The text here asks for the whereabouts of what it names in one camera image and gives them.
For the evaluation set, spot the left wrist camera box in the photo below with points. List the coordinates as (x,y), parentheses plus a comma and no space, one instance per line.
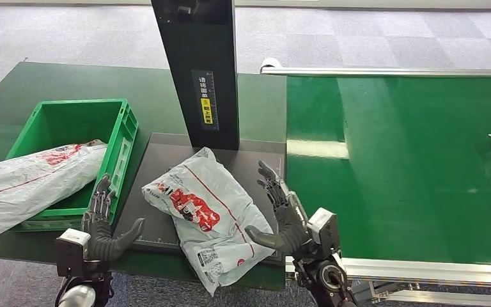
(69,254)

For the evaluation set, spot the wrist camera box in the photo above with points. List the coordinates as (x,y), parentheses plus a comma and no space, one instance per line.
(324,231)
(69,254)

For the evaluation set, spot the black yellow label sticker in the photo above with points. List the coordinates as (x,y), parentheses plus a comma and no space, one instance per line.
(206,114)

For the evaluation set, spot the green conveyor belt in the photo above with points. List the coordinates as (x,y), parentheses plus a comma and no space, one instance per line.
(398,169)

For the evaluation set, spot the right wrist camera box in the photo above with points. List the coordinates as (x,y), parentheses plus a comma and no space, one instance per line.
(324,231)

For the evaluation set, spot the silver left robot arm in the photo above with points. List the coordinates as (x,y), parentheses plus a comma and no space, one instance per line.
(78,296)

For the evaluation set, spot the long white courier bag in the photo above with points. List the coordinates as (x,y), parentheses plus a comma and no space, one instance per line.
(29,182)

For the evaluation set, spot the aluminium conveyor frame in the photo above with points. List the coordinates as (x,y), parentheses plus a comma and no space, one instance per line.
(398,71)

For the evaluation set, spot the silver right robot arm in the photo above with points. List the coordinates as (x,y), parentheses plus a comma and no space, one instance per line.
(330,277)

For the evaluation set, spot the white red-print courier bag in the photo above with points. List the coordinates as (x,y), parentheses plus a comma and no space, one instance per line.
(203,212)

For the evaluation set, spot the green plastic crate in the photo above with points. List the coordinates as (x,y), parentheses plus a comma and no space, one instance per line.
(67,118)

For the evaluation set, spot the black inbound scanner machine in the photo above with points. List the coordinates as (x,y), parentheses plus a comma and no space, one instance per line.
(203,42)

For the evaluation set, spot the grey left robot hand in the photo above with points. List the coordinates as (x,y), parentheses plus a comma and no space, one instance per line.
(101,241)

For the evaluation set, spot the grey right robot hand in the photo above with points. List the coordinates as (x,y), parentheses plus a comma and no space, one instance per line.
(292,233)

